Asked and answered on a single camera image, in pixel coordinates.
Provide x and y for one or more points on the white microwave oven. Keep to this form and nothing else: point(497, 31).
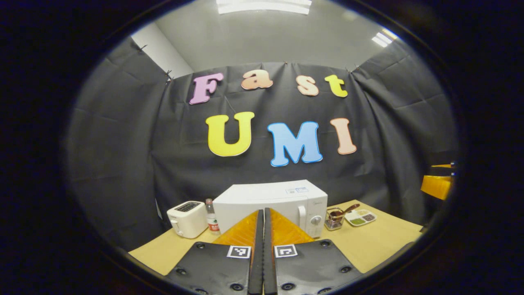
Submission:
point(266, 200)

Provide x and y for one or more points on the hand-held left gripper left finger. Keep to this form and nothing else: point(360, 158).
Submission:
point(257, 262)

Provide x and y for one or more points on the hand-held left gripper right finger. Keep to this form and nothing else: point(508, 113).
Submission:
point(269, 262)

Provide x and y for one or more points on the long ceiling light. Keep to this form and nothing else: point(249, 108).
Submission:
point(264, 6)

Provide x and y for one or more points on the white toaster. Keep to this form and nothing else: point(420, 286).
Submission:
point(186, 219)

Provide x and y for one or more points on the clear red label water bottle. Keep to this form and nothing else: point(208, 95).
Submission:
point(212, 221)

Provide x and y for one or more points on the white divided grain dish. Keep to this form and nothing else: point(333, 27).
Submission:
point(361, 218)

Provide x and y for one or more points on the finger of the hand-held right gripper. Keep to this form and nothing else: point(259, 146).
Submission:
point(436, 186)

